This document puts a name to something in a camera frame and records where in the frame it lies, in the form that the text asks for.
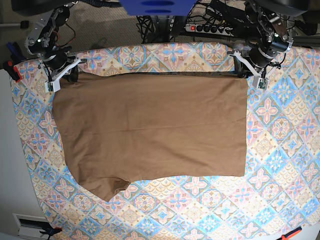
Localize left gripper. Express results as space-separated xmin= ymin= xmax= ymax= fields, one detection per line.
xmin=227 ymin=51 xmax=281 ymax=82

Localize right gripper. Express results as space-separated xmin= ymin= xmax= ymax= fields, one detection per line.
xmin=44 ymin=57 xmax=87 ymax=84

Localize brown t-shirt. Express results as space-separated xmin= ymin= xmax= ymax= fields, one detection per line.
xmin=52 ymin=73 xmax=248 ymax=201

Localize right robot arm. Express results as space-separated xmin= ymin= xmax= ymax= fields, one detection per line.
xmin=24 ymin=2 xmax=87 ymax=93

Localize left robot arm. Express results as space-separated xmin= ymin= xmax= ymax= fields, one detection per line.
xmin=136 ymin=0 xmax=293 ymax=90

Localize red black clamp left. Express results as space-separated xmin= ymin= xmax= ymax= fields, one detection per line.
xmin=2 ymin=61 xmax=22 ymax=83

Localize blue plastic bin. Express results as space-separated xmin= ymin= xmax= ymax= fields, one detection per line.
xmin=119 ymin=0 xmax=196 ymax=16

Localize patterned tablecloth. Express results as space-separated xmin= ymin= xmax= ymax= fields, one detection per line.
xmin=10 ymin=47 xmax=320 ymax=240

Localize white floor vent box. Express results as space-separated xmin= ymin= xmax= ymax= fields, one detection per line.
xmin=13 ymin=213 xmax=50 ymax=240

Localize orange black clamp bottom left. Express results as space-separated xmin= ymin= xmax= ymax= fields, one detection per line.
xmin=39 ymin=222 xmax=62 ymax=238

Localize orange clamp bottom right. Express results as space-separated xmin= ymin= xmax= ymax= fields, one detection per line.
xmin=278 ymin=226 xmax=302 ymax=240

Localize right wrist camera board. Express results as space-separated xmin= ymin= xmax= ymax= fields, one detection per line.
xmin=44 ymin=80 xmax=61 ymax=93

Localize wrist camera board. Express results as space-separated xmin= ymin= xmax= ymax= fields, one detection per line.
xmin=44 ymin=80 xmax=61 ymax=93
xmin=252 ymin=76 xmax=269 ymax=90

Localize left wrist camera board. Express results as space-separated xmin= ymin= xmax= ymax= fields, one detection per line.
xmin=252 ymin=76 xmax=269 ymax=90

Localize power strip with red switch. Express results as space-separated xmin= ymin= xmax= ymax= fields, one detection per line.
xmin=184 ymin=23 xmax=234 ymax=37

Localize tangled black cables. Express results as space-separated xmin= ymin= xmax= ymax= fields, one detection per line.
xmin=136 ymin=14 xmax=176 ymax=45

